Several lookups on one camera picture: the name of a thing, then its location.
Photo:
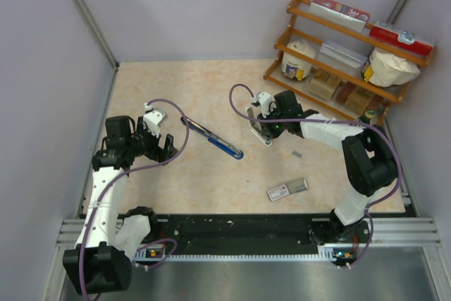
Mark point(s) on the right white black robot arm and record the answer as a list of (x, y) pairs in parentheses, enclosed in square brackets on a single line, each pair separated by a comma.
[(369, 162)]

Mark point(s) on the wooden three-tier shelf rack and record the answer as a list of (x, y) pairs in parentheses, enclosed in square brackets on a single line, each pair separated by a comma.
[(316, 30)]

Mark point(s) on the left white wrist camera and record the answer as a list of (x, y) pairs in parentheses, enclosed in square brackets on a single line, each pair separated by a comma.
[(153, 118)]

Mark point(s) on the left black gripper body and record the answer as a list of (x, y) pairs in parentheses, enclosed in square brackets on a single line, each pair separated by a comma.
[(145, 143)]

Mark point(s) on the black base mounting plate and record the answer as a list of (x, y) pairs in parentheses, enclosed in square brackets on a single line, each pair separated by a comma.
[(252, 234)]

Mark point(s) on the silver grey long box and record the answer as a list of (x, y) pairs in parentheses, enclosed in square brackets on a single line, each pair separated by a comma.
[(341, 58)]

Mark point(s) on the red white wrap box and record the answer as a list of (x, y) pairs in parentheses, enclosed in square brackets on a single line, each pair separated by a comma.
[(402, 38)]

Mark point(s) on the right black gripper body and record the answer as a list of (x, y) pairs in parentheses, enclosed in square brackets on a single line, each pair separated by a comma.
[(275, 129)]

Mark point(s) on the white bag with yellow label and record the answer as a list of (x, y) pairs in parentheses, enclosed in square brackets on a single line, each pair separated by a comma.
[(384, 69)]

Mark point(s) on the red foil roll box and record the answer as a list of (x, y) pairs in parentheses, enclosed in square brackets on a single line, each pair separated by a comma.
[(340, 14)]

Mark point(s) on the light brown cardboard box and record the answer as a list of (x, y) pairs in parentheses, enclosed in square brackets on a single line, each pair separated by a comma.
[(324, 84)]

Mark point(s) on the small white stapler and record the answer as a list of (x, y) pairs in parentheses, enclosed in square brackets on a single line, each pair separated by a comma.
[(256, 129)]

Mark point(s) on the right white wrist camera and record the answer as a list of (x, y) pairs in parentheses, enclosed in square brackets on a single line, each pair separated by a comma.
[(263, 100)]

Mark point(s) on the green glass bottle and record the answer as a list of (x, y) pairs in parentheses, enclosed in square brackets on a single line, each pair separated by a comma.
[(367, 117)]

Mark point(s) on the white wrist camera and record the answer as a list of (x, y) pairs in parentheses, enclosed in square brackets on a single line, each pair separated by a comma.
[(263, 100), (153, 118)]

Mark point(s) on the blue metal stapler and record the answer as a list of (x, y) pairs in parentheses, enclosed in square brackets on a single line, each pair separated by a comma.
[(214, 139)]

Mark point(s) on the aluminium frame rail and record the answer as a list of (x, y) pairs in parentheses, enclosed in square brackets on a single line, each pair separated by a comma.
[(387, 232)]

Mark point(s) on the white jar with label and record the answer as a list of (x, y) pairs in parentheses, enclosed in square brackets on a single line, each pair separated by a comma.
[(295, 68)]

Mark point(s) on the grey slotted cable duct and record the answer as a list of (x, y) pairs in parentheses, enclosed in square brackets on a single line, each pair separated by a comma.
[(156, 253)]

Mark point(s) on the red white staple box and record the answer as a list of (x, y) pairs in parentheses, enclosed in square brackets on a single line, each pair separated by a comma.
[(286, 189)]

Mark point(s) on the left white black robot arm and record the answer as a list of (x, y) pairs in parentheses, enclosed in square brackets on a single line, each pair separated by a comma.
[(101, 261)]

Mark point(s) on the dark brown cardboard box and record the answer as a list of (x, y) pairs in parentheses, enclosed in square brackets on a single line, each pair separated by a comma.
[(357, 99)]

